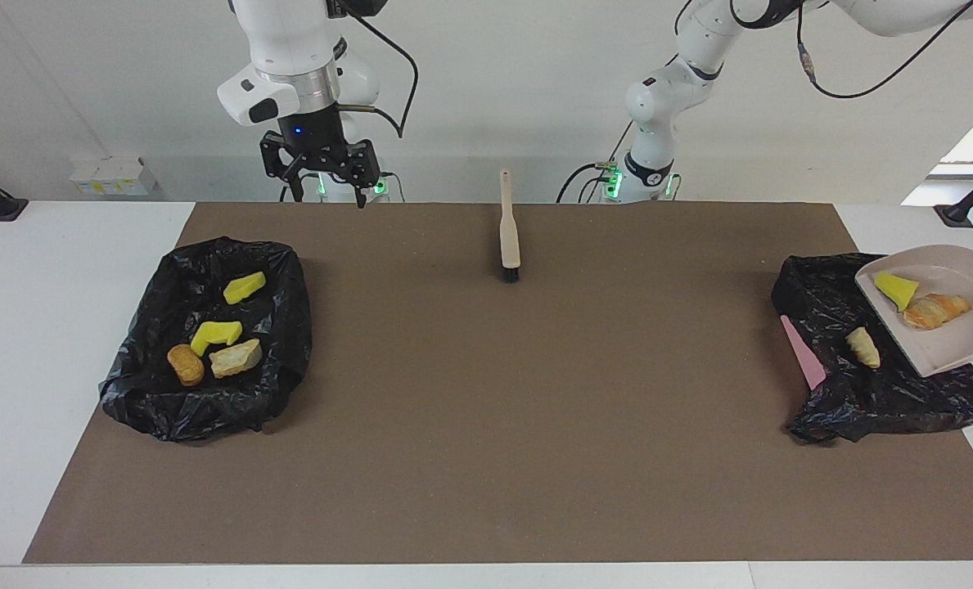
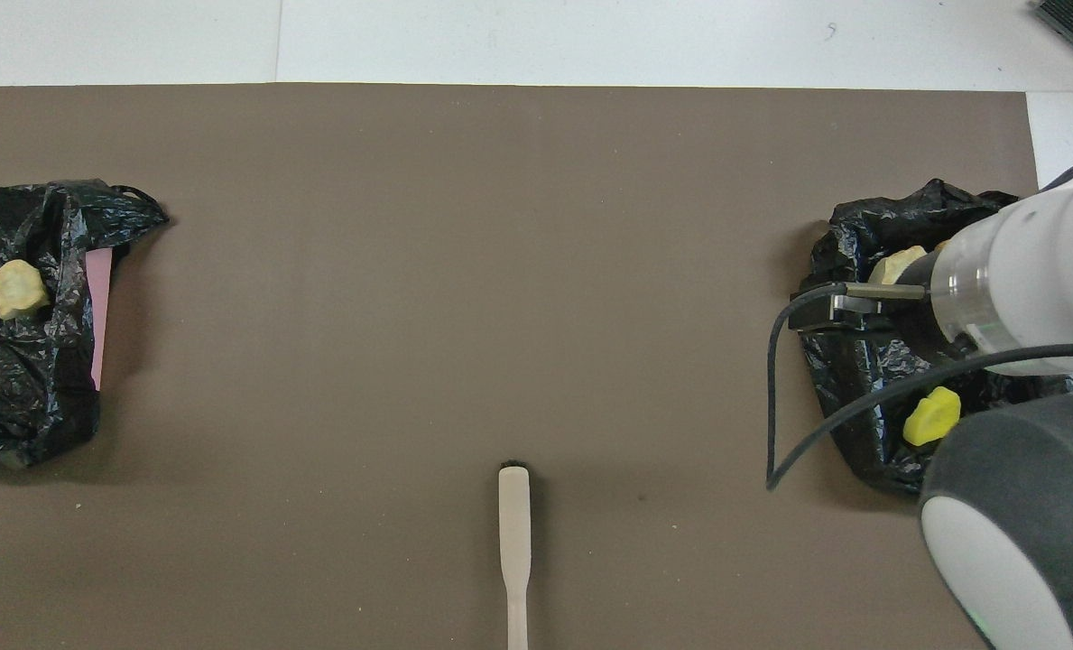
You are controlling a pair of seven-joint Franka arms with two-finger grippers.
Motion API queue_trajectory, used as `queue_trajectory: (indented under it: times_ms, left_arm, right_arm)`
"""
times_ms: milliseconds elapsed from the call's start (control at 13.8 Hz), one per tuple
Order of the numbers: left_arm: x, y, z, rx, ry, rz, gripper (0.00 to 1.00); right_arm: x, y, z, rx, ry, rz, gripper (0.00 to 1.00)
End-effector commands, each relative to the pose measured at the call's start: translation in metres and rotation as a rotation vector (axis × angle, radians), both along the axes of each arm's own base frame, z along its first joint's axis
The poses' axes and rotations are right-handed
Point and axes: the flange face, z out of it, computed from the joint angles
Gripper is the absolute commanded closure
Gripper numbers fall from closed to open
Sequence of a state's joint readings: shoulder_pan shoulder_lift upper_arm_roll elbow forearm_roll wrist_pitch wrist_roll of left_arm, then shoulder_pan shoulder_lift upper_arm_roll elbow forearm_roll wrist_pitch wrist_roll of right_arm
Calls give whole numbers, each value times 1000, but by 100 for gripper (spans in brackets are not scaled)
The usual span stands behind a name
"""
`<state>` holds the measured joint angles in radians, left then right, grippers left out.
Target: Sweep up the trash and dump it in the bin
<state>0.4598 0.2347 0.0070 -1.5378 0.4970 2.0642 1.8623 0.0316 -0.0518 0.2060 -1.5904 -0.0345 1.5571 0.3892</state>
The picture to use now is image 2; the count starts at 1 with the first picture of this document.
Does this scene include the pink plastic bin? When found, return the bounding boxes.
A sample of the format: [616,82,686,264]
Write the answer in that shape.
[85,248,115,392]

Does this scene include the toy croissant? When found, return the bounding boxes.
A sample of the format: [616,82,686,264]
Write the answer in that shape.
[0,259,51,320]

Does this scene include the plain yellow sponge piece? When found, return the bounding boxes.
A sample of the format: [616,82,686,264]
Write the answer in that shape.
[902,385,963,448]

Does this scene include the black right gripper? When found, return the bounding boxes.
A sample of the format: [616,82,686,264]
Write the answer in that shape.
[789,249,952,348]

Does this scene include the black trash bag pink bin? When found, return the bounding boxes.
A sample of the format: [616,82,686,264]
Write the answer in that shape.
[0,179,171,469]

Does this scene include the brown table mat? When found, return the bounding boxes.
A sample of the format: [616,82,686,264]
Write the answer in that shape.
[0,83,1073,650]

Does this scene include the beige hand brush black bristles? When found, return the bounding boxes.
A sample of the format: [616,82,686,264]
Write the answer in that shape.
[498,461,533,650]

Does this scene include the pale toy bread slice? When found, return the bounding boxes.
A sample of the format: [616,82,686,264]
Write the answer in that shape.
[868,245,930,286]

